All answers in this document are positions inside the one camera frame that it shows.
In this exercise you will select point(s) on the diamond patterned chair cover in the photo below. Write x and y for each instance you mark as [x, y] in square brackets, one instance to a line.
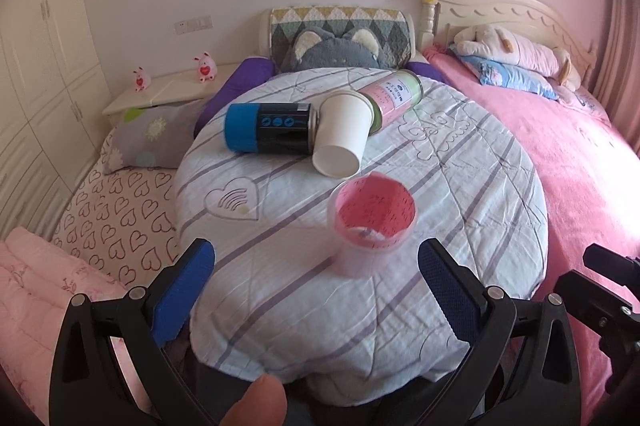
[392, 34]

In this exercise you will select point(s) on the blue printed pillow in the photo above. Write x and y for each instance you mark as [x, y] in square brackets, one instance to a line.
[505, 75]

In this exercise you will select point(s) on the translucent pink plastic cup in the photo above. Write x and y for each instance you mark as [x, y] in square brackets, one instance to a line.
[372, 211]

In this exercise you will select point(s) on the black can with blue cap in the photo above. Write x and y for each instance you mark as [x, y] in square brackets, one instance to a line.
[272, 129]

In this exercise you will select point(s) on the pink and green can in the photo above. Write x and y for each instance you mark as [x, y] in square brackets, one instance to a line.
[395, 99]

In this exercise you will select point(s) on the person's left hand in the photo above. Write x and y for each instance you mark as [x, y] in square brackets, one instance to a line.
[260, 401]

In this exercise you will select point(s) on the small pink rabbit toy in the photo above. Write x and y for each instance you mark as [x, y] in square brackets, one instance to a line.
[141, 79]

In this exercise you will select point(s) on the striped white tablecloth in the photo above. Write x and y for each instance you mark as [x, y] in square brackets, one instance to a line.
[300, 281]

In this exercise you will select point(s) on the grey flower print pillow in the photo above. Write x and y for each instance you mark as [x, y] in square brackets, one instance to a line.
[150, 136]

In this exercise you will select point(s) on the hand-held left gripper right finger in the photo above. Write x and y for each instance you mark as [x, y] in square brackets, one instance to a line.
[447, 291]

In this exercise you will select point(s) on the pink bedspread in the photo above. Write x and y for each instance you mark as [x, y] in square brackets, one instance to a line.
[575, 186]

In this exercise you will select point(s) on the wall switch panel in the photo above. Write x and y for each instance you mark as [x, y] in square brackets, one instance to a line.
[193, 24]

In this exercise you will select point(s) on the heart print bed sheet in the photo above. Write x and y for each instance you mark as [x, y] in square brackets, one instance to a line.
[125, 216]

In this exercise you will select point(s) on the white paper cup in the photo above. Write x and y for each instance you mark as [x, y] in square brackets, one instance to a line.
[345, 126]

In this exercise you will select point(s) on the purple cushion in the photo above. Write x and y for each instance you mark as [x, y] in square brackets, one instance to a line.
[240, 86]
[425, 70]

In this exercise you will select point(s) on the large pink rabbit toy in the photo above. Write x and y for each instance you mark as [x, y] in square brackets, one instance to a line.
[205, 67]

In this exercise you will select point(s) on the grey cat face cushion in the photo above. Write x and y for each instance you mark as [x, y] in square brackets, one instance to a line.
[330, 54]

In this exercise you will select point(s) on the cream wooden headboard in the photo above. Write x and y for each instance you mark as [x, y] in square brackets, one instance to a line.
[500, 11]

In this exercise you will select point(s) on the white wardrobe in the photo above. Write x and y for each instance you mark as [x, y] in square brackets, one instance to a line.
[45, 56]

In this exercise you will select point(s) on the pink curtain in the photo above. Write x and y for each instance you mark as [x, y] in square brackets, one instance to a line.
[625, 56]

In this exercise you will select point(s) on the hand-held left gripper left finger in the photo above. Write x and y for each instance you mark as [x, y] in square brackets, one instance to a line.
[182, 291]

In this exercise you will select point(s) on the white and pink plush toy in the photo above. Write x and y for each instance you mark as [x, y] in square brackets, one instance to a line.
[520, 49]

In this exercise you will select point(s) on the pale pink quilt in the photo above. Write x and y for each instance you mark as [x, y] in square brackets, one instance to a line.
[30, 306]

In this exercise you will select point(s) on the white nightstand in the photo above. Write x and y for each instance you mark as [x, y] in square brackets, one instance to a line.
[170, 89]

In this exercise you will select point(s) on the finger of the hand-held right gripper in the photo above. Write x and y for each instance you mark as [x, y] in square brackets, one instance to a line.
[612, 268]
[597, 311]

